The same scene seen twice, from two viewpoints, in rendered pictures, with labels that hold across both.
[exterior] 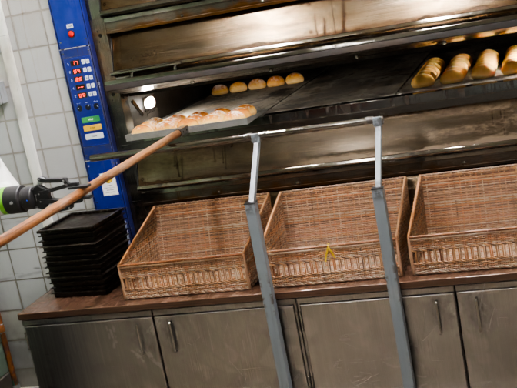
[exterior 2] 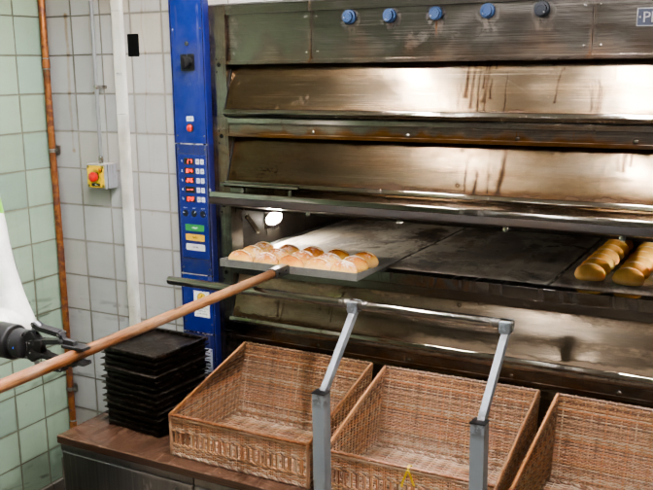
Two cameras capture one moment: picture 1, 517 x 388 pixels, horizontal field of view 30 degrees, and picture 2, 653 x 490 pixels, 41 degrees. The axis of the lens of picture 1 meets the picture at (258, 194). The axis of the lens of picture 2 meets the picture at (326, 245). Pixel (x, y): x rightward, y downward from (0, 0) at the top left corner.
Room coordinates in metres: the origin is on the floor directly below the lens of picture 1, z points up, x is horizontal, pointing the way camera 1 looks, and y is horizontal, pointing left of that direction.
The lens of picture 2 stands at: (1.15, -0.42, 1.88)
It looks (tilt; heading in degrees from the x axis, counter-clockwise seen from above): 12 degrees down; 10
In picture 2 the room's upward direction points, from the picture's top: 1 degrees counter-clockwise
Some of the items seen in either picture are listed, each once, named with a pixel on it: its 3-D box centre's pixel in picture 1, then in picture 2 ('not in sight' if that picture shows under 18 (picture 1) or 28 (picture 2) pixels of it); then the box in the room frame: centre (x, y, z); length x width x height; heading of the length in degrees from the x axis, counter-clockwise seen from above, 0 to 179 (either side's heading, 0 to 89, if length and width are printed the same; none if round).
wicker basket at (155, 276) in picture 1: (198, 244); (273, 407); (3.92, 0.29, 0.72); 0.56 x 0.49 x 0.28; 72
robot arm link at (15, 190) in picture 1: (18, 199); (10, 339); (3.12, 0.78, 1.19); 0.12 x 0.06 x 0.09; 163
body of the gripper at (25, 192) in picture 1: (37, 196); (29, 344); (3.10, 0.71, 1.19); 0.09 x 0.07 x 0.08; 73
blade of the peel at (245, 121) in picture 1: (198, 121); (310, 259); (4.17, 0.20, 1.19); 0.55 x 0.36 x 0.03; 72
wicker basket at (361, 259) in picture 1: (336, 230); (433, 440); (3.73, -0.28, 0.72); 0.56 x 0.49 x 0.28; 73
